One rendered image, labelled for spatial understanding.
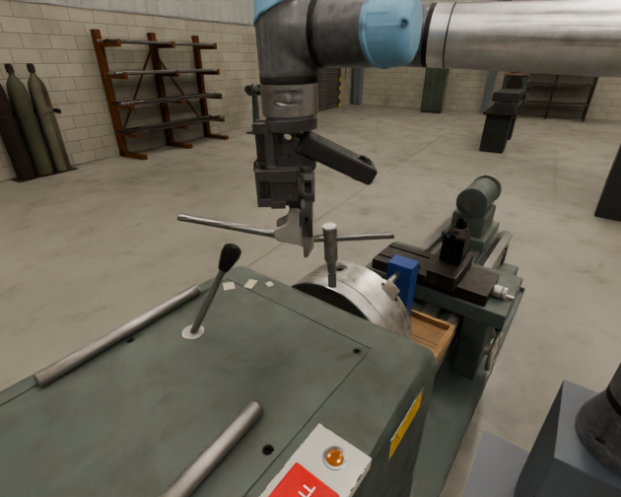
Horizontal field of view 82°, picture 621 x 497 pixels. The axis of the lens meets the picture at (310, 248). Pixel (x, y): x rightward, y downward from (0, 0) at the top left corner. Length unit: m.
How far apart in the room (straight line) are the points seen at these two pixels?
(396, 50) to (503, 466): 1.02
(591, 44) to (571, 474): 0.62
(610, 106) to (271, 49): 14.47
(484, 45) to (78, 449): 0.69
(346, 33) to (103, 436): 0.55
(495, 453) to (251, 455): 0.82
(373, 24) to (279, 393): 0.46
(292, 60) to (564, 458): 0.72
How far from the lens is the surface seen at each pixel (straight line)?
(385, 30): 0.43
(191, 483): 0.47
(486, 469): 1.16
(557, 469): 0.80
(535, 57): 0.54
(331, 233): 0.55
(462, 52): 0.54
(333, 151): 0.50
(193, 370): 0.60
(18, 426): 0.63
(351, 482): 0.47
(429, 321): 1.29
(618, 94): 14.80
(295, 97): 0.48
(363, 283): 0.81
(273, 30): 0.48
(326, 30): 0.45
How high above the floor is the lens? 1.67
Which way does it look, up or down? 28 degrees down
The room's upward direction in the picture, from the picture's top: straight up
